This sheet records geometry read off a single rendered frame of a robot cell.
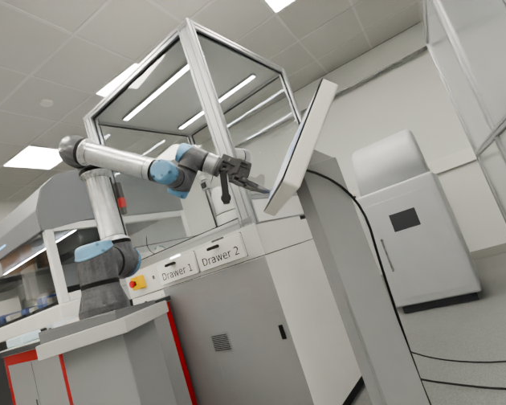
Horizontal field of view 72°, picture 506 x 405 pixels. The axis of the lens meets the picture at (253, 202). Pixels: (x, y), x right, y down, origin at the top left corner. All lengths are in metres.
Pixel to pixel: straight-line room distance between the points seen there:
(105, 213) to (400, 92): 4.02
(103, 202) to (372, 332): 1.00
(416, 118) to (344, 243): 3.71
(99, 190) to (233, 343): 0.92
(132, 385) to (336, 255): 0.68
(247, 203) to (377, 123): 3.39
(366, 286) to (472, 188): 3.59
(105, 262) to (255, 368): 0.87
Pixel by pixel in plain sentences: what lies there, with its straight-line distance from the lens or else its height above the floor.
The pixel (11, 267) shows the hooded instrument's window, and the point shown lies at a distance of 2.99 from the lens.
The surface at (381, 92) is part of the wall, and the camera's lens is 4.81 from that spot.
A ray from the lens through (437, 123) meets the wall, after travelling 4.67.
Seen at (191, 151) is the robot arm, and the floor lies 1.23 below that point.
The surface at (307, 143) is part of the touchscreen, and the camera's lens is 0.92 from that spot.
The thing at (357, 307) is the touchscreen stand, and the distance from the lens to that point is 1.10.
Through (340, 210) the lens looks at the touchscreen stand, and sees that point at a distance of 1.09.
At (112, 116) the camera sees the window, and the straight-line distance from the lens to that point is 2.30.
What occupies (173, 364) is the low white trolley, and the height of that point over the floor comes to 0.43.
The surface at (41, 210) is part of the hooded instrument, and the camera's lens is 2.53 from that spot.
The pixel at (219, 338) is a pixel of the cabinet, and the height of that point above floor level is 0.49.
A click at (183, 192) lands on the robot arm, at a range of 1.25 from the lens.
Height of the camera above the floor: 0.80
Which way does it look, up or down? 9 degrees up
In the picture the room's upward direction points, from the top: 18 degrees counter-clockwise
